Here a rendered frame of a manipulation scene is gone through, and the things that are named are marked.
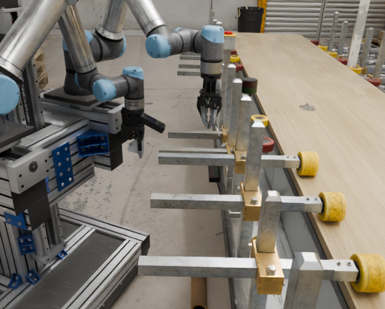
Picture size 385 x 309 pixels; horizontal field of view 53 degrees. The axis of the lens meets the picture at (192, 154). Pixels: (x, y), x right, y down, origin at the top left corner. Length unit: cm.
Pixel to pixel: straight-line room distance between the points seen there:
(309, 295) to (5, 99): 88
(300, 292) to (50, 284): 149
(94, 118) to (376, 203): 107
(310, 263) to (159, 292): 159
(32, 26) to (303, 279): 93
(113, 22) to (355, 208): 111
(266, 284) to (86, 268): 127
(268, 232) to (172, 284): 136
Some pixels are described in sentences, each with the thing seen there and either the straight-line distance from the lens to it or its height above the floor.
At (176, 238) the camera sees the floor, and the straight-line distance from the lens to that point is 242.
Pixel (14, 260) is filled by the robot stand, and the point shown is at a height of 34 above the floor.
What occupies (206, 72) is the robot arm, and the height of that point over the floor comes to 120.
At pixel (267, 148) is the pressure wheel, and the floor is 89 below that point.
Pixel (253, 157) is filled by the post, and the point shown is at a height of 107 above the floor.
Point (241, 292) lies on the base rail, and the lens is 116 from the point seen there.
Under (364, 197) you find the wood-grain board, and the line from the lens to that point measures 129.
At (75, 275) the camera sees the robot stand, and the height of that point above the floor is 21.
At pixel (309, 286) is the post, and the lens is 59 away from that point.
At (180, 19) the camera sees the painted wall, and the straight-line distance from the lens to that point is 914.
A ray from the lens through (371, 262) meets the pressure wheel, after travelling 91.
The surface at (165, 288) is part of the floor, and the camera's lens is 213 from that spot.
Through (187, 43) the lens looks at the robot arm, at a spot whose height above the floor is 129.
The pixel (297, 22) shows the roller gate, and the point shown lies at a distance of 971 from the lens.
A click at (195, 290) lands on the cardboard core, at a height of 8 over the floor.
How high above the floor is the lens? 153
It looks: 27 degrees down
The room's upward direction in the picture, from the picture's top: 2 degrees clockwise
